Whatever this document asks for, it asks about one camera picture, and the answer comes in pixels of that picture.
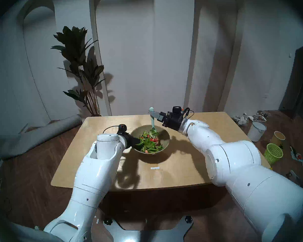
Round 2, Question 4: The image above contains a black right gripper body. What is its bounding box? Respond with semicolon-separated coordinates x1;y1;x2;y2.
162;112;186;131

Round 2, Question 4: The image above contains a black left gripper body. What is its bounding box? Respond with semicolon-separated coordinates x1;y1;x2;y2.
121;132;135;148

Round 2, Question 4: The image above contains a teal plastic fork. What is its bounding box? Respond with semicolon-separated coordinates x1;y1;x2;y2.
149;107;157;133

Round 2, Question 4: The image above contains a mixed green vegetable salad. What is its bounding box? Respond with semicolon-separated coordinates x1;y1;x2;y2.
135;129;164;154

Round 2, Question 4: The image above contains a beige salad bowl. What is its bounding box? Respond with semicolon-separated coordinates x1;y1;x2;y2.
130;125;170;155

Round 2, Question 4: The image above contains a pile of white litter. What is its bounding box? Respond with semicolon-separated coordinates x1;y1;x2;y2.
232;110;271;126

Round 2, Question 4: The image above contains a white plastic bucket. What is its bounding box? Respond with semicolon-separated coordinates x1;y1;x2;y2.
247;121;267;142

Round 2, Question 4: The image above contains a rolled grey floor mat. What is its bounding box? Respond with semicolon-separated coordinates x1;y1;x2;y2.
0;114;82;161

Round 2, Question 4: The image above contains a green mesh basket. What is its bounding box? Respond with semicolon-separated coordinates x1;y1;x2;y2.
263;143;284;165

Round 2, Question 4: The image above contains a beige paper cup bin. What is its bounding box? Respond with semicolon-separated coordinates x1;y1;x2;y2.
270;131;286;146

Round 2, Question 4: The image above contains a tall dark green potted plant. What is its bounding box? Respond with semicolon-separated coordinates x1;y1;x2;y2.
51;26;106;117

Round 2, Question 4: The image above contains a small white tray with scraps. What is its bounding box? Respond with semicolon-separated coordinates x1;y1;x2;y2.
290;146;303;161

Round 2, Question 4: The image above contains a dark wooden door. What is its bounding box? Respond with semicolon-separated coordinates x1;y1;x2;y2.
279;44;303;113

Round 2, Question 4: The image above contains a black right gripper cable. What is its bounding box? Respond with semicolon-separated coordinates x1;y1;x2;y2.
182;107;195;119

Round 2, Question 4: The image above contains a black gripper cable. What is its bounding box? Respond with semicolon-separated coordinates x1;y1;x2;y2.
182;107;195;119
102;125;119;135

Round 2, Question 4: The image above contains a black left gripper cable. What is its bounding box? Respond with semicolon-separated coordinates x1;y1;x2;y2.
102;125;119;135

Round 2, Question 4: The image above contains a grey metal robot base plate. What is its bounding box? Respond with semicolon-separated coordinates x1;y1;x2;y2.
103;215;194;242

